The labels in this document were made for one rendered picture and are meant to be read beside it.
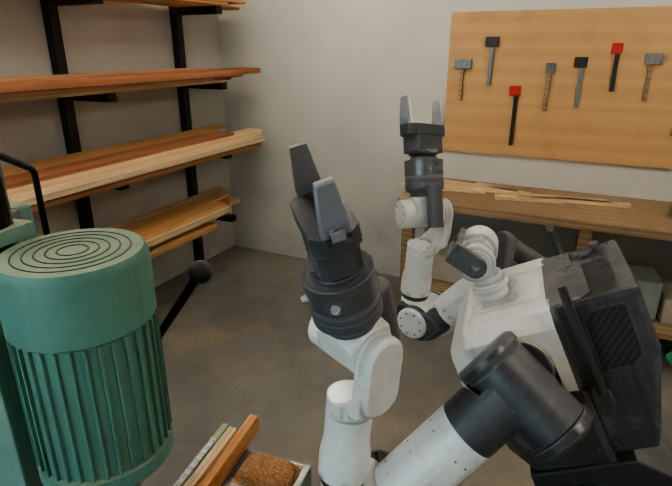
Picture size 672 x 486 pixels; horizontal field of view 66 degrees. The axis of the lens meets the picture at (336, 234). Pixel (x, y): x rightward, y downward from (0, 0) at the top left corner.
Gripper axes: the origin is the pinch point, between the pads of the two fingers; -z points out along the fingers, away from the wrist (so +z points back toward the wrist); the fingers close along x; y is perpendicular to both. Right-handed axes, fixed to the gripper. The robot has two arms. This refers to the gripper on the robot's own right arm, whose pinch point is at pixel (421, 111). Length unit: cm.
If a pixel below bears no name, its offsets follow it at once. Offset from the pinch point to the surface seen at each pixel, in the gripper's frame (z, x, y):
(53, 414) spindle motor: 44, 80, -13
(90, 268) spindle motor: 27, 76, -18
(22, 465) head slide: 54, 82, 0
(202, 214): 21, -63, 265
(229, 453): 71, 44, 17
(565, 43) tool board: -73, -219, 80
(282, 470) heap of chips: 74, 36, 8
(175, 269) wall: 64, -63, 324
